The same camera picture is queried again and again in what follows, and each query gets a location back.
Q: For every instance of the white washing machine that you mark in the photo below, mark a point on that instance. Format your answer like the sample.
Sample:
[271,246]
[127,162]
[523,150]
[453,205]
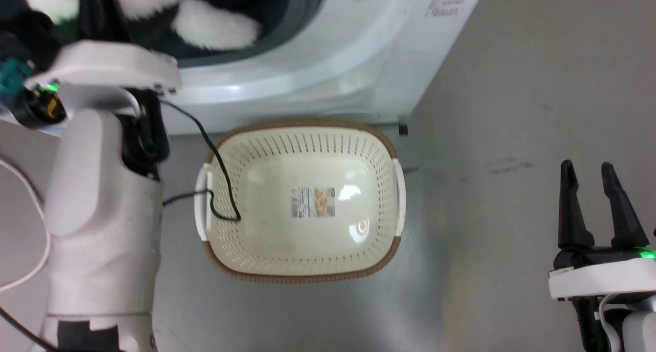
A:
[328,60]

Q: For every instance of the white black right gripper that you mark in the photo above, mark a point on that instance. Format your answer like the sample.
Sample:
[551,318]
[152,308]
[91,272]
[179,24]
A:
[605,277]

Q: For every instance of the cream laundry basket brown rim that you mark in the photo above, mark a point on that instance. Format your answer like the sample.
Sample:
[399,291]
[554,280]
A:
[307,239]

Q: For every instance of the teal connector plug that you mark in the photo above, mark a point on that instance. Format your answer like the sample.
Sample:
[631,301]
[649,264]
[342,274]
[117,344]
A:
[13,80]

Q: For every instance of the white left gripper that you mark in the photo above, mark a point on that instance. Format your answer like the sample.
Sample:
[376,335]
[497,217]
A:
[113,65]

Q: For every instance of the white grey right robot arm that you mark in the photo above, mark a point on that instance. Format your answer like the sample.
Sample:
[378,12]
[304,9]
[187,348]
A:
[625,326]

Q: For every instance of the black and white panda plush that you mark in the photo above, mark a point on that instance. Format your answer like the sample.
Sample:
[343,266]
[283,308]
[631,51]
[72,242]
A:
[215,26]

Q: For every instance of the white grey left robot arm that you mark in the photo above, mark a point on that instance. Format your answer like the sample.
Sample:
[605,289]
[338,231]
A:
[97,213]

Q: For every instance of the black washer foot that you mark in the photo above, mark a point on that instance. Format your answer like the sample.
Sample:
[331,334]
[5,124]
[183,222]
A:
[403,125]

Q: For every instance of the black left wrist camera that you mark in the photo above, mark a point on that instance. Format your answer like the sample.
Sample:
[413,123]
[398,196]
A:
[38,106]

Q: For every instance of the printed label sticker in basket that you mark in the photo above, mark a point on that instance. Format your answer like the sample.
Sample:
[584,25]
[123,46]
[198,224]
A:
[313,202]

